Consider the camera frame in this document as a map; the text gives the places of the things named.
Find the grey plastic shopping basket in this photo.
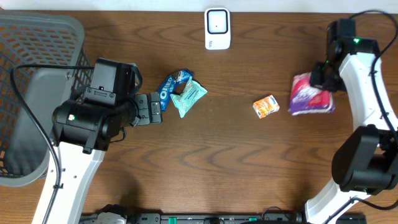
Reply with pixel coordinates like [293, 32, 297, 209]
[1, 11, 93, 187]

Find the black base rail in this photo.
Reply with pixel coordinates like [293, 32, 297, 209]
[79, 203, 368, 224]

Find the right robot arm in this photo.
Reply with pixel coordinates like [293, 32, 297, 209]
[305, 18, 397, 223]

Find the blue Oreo cookie pack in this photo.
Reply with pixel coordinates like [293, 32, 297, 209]
[157, 68, 194, 112]

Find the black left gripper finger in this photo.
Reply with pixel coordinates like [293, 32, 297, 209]
[149, 92, 162, 124]
[134, 94, 150, 126]

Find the red purple snack pack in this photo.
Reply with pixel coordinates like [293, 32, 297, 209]
[289, 73, 335, 116]

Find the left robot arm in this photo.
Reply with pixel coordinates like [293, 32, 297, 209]
[32, 142, 105, 223]

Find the orange small snack box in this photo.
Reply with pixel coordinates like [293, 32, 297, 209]
[252, 95, 280, 119]

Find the teal snack packet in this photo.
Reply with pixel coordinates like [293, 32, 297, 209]
[170, 77, 208, 118]

